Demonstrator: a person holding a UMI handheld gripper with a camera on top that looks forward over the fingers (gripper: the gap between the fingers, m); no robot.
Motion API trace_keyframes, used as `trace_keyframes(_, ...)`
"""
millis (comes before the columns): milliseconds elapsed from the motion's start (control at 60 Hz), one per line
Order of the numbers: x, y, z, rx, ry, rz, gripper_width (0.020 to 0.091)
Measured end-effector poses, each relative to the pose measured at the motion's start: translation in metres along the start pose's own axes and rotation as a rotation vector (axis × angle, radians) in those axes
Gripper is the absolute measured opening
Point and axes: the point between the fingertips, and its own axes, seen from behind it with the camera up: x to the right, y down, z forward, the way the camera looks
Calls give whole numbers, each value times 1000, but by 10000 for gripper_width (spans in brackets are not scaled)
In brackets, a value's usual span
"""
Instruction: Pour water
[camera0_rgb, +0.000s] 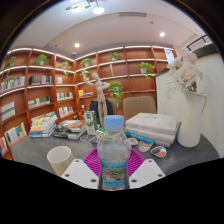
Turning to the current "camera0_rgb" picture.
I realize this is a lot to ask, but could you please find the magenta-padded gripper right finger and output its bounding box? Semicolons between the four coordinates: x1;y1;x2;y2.
127;148;167;190

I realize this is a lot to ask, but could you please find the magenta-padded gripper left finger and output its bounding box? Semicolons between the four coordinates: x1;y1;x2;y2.
60;148;101;190

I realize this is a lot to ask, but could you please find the clear blue-capped water bottle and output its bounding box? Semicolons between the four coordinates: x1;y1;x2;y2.
96;114;132;191

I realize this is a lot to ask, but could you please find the blue orange oval sticker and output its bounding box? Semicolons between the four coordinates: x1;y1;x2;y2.
149;145;168;159

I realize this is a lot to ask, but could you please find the cream ceramic cup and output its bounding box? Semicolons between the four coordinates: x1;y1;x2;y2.
46;145;76;177

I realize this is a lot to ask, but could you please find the white orange oval sticker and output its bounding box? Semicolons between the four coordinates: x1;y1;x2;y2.
137;140;154;153

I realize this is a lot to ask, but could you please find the green white box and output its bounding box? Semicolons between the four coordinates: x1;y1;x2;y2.
95;126;108;142

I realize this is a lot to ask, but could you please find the dark magazine stack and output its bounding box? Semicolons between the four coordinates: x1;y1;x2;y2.
52;119;88;141

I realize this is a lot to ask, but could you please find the white book stack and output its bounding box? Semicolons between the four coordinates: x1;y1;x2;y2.
124;112;182;148

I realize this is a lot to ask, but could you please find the tall green white carton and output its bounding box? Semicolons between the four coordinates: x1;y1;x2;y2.
83;110;99;136

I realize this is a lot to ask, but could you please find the colourful book stack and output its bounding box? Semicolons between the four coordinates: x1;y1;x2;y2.
28;111;59;139

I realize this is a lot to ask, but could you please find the dark blue chair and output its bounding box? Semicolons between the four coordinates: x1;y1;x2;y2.
88;99;118;126

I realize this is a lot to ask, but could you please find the white pitcher vase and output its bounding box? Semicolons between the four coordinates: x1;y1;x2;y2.
176;90;208;149

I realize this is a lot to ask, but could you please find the tan upholstered chair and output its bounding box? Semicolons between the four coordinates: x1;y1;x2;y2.
122;95;158;123

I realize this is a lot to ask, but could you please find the wooden artist mannequin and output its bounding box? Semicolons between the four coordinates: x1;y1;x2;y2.
82;72;111;127

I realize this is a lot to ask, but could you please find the ceiling air vent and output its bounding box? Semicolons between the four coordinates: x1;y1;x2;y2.
118;12;148;18

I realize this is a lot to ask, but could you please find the branched round-bulb ceiling lamp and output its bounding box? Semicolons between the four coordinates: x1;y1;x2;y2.
65;0;108;15

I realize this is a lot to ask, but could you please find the wooden wall shelf unit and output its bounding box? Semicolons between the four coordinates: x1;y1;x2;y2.
0;44;178;158

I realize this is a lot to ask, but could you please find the black track light rail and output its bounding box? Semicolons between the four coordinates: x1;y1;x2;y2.
185;34;213;52

